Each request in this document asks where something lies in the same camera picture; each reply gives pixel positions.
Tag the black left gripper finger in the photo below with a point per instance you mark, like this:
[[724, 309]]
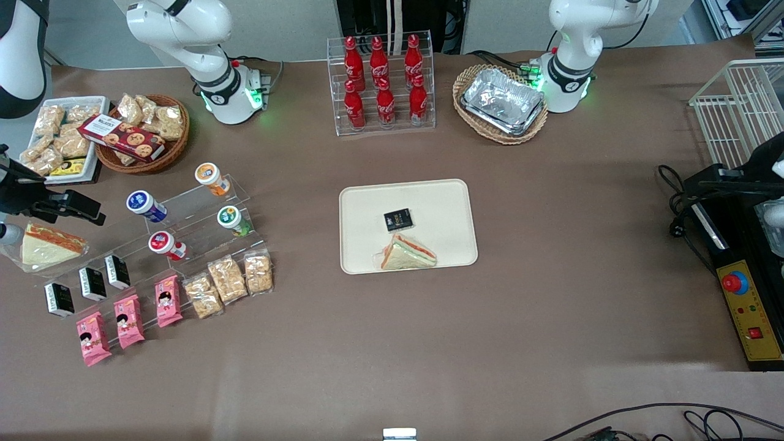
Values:
[[741, 188]]

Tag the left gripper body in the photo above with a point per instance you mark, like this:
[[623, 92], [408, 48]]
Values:
[[761, 164]]

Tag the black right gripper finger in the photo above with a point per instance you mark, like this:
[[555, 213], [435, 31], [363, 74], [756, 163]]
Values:
[[79, 205], [46, 214]]

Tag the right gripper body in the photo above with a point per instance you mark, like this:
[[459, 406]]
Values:
[[17, 191]]

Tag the green gum bottle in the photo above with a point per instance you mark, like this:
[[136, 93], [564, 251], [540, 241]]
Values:
[[233, 220]]

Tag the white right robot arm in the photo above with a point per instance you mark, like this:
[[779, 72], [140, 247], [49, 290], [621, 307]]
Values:
[[184, 30]]

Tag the blue gum bottle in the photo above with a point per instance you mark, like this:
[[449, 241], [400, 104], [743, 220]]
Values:
[[145, 205]]

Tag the red gum bottle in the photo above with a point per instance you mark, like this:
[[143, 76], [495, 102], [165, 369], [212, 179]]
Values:
[[165, 245]]

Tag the white rectangular snack tray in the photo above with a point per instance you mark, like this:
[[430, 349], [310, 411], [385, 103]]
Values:
[[95, 104]]

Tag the clear acrylic stepped gum stand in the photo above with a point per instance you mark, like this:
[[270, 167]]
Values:
[[196, 214]]

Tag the orange gum bottle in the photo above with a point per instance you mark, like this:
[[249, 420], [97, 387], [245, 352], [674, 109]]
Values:
[[211, 177]]

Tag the beige plastic tray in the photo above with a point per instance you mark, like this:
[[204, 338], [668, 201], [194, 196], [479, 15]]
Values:
[[441, 220]]

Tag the wrapped triangle sandwich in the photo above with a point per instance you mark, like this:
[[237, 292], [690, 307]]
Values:
[[407, 254], [46, 248]]

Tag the clear oat snack bag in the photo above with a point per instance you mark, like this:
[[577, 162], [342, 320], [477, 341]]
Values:
[[72, 144], [130, 109], [35, 149], [49, 120], [170, 122], [147, 107], [82, 113], [46, 164]]

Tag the yellow snack packet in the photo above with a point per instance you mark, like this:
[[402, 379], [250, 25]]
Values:
[[68, 167]]

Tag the black control box yellow panel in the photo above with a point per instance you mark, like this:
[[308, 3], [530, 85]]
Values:
[[747, 245]]

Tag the small black snack box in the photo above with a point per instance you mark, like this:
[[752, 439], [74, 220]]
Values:
[[92, 283], [59, 299], [117, 272]]

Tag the red cookie box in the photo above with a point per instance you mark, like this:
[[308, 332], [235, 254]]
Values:
[[122, 138]]

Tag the red emergency stop button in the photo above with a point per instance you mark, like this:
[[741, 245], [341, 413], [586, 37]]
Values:
[[735, 282]]

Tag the clear acrylic low display stand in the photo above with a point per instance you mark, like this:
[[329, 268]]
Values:
[[147, 278]]

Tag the brown wicker snack basket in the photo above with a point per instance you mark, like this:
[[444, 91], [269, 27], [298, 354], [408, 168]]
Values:
[[174, 150]]

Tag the pink snack pack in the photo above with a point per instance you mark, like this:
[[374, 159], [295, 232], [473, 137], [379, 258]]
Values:
[[93, 339], [129, 321], [168, 301]]

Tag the clear oat crisp packet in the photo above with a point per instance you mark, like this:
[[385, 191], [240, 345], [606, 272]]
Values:
[[228, 280], [258, 273], [203, 296]]

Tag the stack of foil trays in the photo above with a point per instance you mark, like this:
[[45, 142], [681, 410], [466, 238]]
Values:
[[502, 101]]

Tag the red cola bottle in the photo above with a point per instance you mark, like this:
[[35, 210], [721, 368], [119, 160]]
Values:
[[413, 55], [354, 61], [354, 110], [379, 58], [385, 105], [418, 101]]

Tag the wicker basket with foil trays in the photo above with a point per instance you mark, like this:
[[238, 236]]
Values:
[[468, 79]]

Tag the small black chocolate packet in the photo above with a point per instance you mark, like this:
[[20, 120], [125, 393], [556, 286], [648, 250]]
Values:
[[398, 220]]

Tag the clear acrylic bottle rack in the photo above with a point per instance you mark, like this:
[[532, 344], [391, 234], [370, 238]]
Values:
[[398, 130]]

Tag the black equipment cabinet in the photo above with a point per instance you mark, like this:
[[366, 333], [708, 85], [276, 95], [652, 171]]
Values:
[[367, 15]]

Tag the metal shelf frame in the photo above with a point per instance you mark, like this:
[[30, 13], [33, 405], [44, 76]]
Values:
[[735, 15]]

